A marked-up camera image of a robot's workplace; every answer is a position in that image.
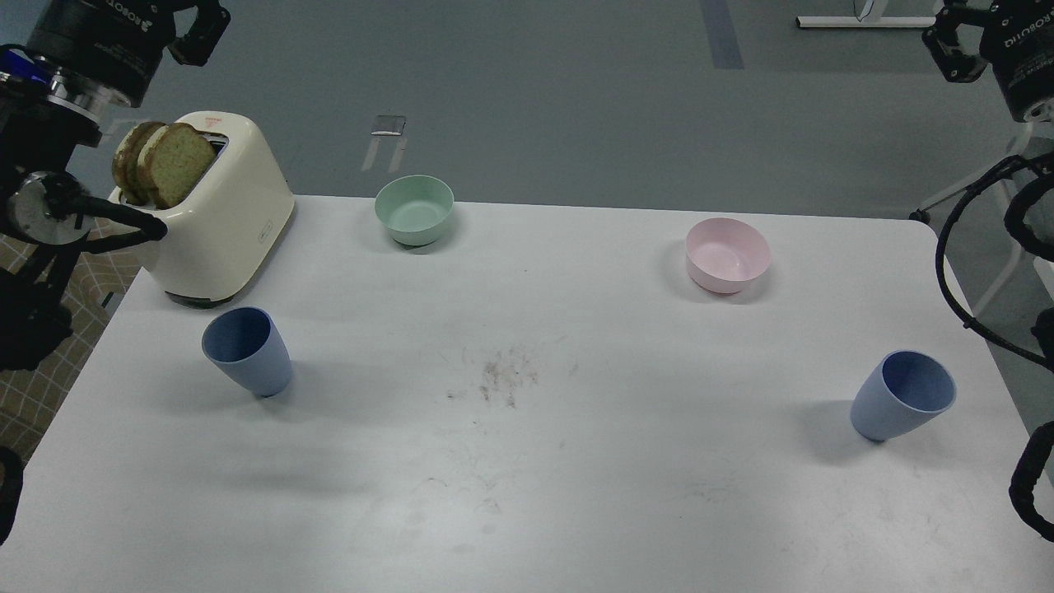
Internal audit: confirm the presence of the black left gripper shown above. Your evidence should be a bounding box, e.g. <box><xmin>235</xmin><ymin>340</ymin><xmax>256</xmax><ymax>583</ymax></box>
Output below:
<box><xmin>26</xmin><ymin>1</ymin><xmax>231</xmax><ymax>108</ymax></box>

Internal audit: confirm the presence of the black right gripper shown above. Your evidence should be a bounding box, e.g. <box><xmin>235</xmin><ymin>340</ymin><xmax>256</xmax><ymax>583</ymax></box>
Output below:
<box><xmin>922</xmin><ymin>1</ymin><xmax>1053</xmax><ymax>123</ymax></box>

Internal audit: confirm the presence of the blue cup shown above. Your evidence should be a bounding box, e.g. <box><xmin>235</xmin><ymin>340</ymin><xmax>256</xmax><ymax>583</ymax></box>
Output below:
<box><xmin>848</xmin><ymin>350</ymin><xmax>958</xmax><ymax>442</ymax></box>
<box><xmin>201</xmin><ymin>307</ymin><xmax>293</xmax><ymax>398</ymax></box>

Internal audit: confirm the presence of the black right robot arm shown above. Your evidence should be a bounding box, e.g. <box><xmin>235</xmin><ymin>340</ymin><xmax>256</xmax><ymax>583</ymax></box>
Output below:
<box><xmin>921</xmin><ymin>1</ymin><xmax>1052</xmax><ymax>371</ymax></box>

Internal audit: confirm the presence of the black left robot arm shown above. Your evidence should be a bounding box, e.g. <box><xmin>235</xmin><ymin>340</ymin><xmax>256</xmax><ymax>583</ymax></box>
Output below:
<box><xmin>1</xmin><ymin>1</ymin><xmax>231</xmax><ymax>371</ymax></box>

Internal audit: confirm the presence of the white table base bar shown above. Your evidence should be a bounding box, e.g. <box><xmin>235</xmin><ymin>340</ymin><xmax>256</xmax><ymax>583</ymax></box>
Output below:
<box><xmin>795</xmin><ymin>1</ymin><xmax>944</xmax><ymax>29</ymax></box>

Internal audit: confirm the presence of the front bread slice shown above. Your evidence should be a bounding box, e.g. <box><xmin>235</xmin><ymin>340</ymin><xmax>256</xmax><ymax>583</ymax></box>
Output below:
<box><xmin>136</xmin><ymin>123</ymin><xmax>216</xmax><ymax>209</ymax></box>

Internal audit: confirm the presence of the bread slice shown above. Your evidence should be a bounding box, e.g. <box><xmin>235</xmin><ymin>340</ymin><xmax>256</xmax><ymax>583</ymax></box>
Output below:
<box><xmin>110</xmin><ymin>121</ymin><xmax>168</xmax><ymax>206</ymax></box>
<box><xmin>136</xmin><ymin>123</ymin><xmax>216</xmax><ymax>209</ymax></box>

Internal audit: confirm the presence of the back bread slice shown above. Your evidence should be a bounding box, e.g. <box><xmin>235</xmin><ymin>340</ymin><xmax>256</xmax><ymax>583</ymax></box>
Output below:
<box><xmin>110</xmin><ymin>121</ymin><xmax>168</xmax><ymax>206</ymax></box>

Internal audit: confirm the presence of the cream toaster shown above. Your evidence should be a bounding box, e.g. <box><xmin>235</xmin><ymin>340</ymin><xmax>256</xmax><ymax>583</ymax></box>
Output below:
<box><xmin>110</xmin><ymin>111</ymin><xmax>295</xmax><ymax>308</ymax></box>

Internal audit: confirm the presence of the green bowl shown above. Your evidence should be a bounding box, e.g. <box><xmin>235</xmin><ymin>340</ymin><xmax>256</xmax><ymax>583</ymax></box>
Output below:
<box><xmin>374</xmin><ymin>174</ymin><xmax>455</xmax><ymax>248</ymax></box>

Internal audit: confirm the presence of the pink bowl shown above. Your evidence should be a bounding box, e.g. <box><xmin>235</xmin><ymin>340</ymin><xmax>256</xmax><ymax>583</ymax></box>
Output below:
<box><xmin>684</xmin><ymin>217</ymin><xmax>772</xmax><ymax>294</ymax></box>

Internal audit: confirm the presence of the checkered beige cloth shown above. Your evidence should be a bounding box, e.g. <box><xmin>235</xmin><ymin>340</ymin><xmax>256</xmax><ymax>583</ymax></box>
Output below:
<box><xmin>1</xmin><ymin>236</ymin><xmax>140</xmax><ymax>461</ymax></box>

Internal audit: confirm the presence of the white chair frame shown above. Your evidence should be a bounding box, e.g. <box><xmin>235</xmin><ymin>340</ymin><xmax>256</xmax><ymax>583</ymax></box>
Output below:
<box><xmin>907</xmin><ymin>123</ymin><xmax>1052</xmax><ymax>318</ymax></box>

